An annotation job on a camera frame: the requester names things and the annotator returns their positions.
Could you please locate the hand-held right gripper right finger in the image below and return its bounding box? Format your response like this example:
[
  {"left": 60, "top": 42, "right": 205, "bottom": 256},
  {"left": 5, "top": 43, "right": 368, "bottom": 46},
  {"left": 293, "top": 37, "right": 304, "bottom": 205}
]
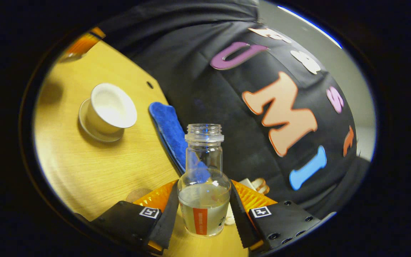
[{"left": 229, "top": 180, "right": 321, "bottom": 252}]

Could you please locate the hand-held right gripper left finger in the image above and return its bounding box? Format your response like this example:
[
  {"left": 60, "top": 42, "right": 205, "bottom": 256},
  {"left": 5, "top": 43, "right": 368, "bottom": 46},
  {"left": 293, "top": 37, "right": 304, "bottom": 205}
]
[{"left": 91, "top": 180, "right": 180, "bottom": 255}]

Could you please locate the clear glass water bottle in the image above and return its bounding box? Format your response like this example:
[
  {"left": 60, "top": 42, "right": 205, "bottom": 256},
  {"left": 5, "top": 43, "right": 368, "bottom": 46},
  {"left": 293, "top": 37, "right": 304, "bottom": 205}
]
[{"left": 177, "top": 124, "right": 232, "bottom": 237}]

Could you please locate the round brown coaster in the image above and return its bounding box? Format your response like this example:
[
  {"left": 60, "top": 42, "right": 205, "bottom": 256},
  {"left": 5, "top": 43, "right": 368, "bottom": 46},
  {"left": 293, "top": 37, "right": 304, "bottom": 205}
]
[{"left": 126, "top": 188, "right": 152, "bottom": 203}]

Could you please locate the cream teacup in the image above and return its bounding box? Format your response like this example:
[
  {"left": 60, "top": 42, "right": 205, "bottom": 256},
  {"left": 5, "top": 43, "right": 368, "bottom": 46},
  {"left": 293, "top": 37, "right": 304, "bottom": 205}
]
[{"left": 86, "top": 83, "right": 137, "bottom": 134}]

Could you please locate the white toaster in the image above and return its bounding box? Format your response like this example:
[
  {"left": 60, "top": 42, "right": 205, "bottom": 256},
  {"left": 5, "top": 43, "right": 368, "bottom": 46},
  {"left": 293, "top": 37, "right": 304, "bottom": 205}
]
[{"left": 224, "top": 178, "right": 263, "bottom": 226}]

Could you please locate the cream saucer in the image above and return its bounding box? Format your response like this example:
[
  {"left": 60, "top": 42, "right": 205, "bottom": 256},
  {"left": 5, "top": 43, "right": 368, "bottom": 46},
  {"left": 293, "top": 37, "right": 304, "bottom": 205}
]
[{"left": 78, "top": 99, "right": 125, "bottom": 143}]

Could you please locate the blue towel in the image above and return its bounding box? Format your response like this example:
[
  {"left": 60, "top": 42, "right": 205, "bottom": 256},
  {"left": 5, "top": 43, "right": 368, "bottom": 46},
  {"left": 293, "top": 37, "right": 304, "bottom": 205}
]
[{"left": 149, "top": 102, "right": 211, "bottom": 182}]

